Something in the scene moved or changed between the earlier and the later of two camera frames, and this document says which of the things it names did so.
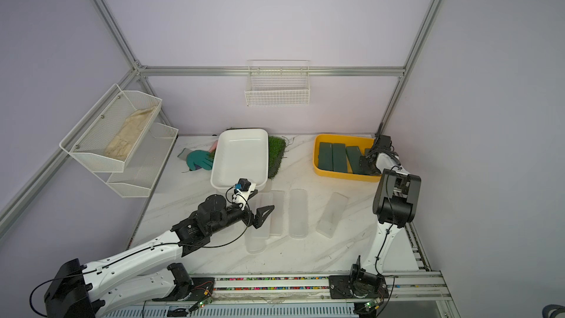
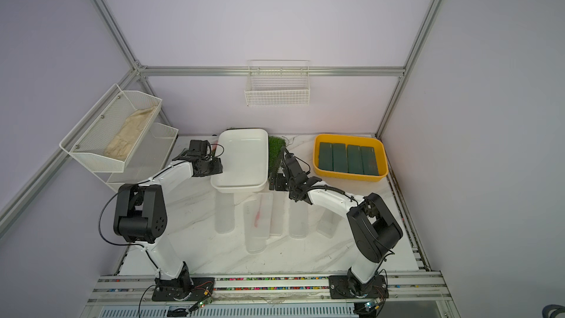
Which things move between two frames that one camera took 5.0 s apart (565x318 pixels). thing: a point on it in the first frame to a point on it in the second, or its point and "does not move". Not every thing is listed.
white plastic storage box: (240, 154) does not move
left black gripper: (258, 219) to (218, 167)
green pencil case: (325, 159) does not move
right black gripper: (364, 165) to (278, 178)
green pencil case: (339, 157) does not move
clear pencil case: (332, 218) does not move
